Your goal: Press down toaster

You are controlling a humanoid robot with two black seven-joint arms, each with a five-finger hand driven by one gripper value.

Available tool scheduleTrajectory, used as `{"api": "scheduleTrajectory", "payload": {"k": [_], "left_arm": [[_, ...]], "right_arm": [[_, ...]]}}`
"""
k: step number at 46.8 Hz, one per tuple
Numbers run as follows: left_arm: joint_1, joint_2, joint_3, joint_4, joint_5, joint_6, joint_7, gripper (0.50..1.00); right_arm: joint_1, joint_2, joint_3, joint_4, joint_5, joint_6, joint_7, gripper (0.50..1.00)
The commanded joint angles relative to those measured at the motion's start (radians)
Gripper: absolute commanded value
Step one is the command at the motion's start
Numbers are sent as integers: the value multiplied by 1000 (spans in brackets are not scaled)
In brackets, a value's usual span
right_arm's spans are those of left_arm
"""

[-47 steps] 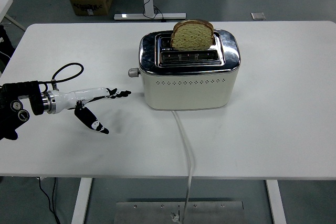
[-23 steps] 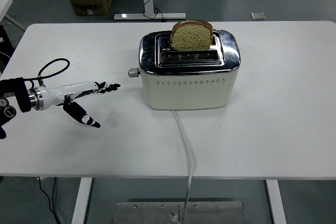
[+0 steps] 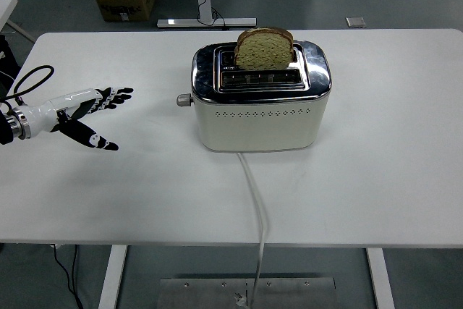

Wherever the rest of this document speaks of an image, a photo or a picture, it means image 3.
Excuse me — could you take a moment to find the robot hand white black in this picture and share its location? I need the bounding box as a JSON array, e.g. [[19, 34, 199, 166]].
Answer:
[[22, 86, 135, 152]]

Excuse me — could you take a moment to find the cream and chrome toaster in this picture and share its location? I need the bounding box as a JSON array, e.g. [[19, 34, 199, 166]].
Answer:
[[190, 40, 333, 153]]

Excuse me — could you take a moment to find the small white side table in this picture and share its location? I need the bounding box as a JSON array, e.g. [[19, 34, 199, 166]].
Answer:
[[0, 0, 38, 44]]

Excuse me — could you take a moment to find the brown cardboard box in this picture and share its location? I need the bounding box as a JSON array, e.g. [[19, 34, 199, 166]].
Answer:
[[95, 0, 157, 22]]

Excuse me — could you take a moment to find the white table leg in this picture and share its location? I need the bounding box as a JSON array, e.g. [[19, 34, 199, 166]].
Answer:
[[97, 245, 128, 309], [365, 247, 396, 309]]

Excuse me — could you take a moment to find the brown bread slice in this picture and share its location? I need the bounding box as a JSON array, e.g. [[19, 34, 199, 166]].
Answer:
[[234, 27, 294, 71]]

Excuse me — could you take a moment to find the black cable under table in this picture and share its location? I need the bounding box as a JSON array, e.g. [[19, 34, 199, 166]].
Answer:
[[70, 245, 78, 290], [53, 245, 84, 309]]

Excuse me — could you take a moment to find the white power cable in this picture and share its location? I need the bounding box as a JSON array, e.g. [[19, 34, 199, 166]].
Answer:
[[236, 151, 271, 309]]

